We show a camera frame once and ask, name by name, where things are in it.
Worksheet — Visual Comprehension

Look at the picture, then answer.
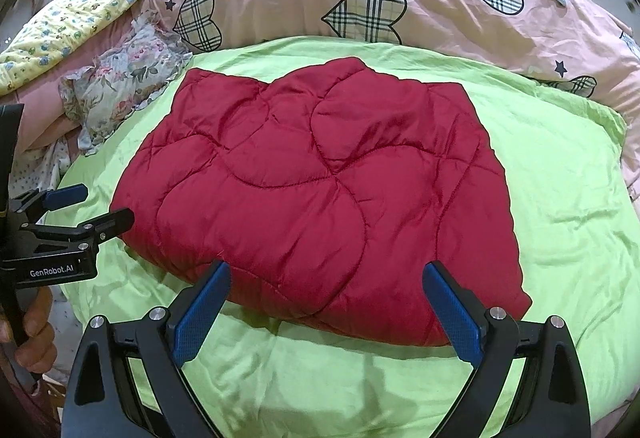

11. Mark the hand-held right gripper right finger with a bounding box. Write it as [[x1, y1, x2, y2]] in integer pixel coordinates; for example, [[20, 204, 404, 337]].
[[422, 260, 593, 438]]

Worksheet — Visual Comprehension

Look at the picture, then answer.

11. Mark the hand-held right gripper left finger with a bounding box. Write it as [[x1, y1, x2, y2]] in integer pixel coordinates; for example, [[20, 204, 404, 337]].
[[60, 260, 234, 438]]

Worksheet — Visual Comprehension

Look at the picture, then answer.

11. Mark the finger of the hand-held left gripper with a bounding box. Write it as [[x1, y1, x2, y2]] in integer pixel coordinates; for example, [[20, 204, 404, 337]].
[[20, 207, 135, 264], [12, 184, 90, 219]]

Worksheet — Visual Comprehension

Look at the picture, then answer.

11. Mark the red puffer jacket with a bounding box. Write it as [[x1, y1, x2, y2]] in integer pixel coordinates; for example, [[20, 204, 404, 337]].
[[109, 57, 533, 349]]

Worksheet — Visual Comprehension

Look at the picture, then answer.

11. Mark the person's left hand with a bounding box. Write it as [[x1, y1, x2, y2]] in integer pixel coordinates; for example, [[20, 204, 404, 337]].
[[0, 288, 56, 376]]

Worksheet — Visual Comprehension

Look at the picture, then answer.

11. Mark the white floral cloth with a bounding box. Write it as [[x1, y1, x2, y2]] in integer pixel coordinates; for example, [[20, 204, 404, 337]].
[[10, 137, 72, 200]]

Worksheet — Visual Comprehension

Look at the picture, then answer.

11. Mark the pink bed sheet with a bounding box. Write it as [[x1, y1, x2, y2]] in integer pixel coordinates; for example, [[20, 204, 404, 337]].
[[0, 8, 147, 135]]

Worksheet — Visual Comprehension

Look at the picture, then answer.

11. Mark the light green bed sheet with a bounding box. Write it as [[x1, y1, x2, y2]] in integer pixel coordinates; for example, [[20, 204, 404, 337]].
[[45, 36, 640, 438]]

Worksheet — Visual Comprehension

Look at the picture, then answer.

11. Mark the floral ruffled pillow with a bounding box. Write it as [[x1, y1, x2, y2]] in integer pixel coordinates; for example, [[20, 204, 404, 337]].
[[59, 13, 194, 157]]

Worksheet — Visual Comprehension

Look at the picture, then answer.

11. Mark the yellow floral blanket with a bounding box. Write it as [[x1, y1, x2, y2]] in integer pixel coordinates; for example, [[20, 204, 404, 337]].
[[0, 0, 174, 95]]

